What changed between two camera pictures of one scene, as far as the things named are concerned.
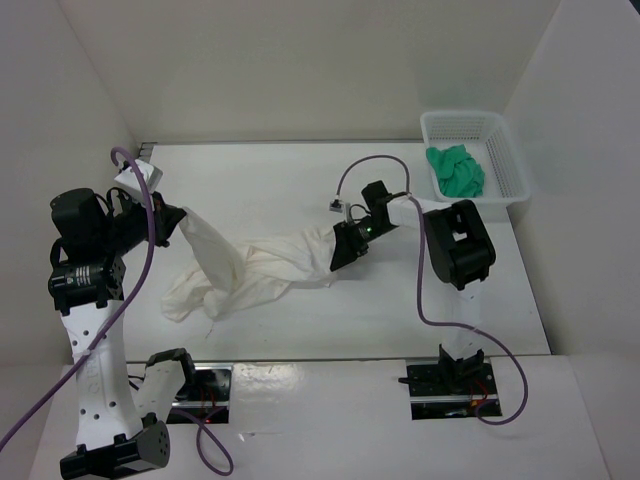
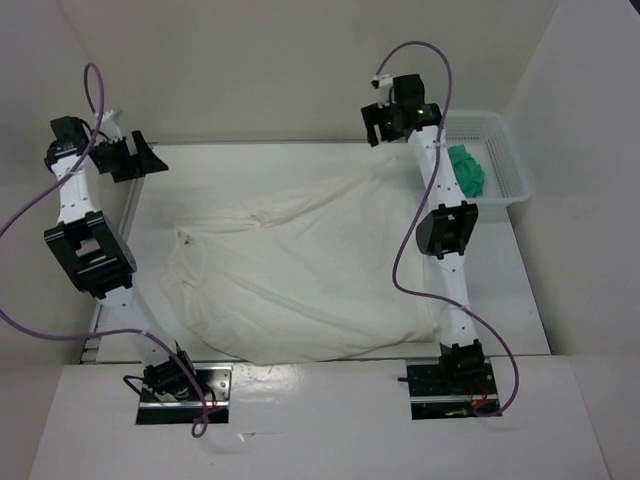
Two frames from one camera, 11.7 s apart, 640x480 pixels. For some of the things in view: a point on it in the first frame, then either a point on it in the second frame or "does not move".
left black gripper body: [128, 229] to [114, 159]
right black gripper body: [371, 229] to [389, 132]
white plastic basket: [487, 138] does not move
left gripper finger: [166, 218] to [149, 162]
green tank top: [457, 172] does not move
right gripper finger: [350, 244] to [374, 114]
